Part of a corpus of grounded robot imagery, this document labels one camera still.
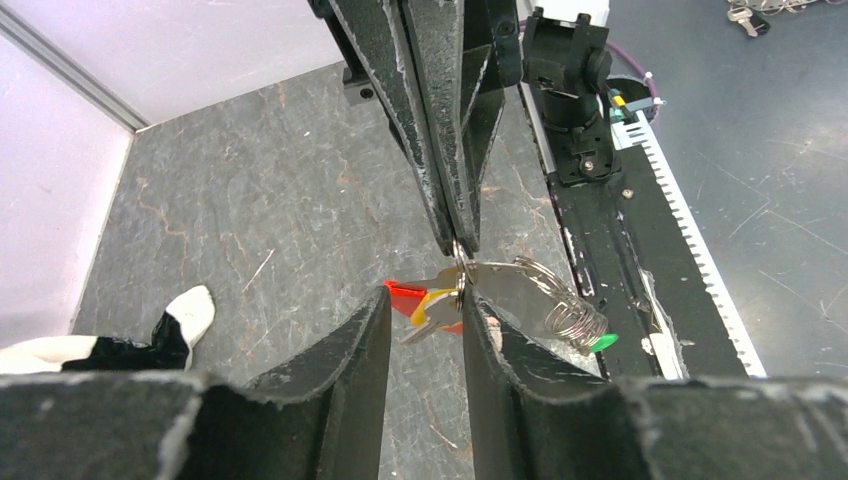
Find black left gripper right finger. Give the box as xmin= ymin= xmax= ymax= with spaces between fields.
xmin=462 ymin=290 xmax=847 ymax=479

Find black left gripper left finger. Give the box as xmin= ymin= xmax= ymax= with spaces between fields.
xmin=1 ymin=287 xmax=391 ymax=479

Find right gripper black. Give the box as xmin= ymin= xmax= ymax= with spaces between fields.
xmin=310 ymin=0 xmax=522 ymax=256

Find green key tag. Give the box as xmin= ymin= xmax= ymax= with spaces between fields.
xmin=590 ymin=333 xmax=619 ymax=353

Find yellow key tag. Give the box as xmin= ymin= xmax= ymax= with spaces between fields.
xmin=402 ymin=289 xmax=463 ymax=345

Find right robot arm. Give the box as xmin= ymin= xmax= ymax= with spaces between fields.
xmin=311 ymin=1 xmax=612 ymax=256

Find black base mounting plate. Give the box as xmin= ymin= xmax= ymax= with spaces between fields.
xmin=547 ymin=132 xmax=749 ymax=379

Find black white checkered pillow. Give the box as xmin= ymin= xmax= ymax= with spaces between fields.
xmin=1 ymin=285 xmax=216 ymax=375

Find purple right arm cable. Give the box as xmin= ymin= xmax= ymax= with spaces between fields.
xmin=602 ymin=39 xmax=664 ymax=124

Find white slotted cable duct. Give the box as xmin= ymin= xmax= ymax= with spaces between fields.
xmin=612 ymin=111 xmax=768 ymax=378

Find spare keys on ring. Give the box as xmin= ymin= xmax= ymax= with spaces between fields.
xmin=726 ymin=0 xmax=818 ymax=38

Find right aluminium frame rail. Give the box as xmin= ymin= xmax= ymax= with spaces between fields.
xmin=1 ymin=1 xmax=152 ymax=133

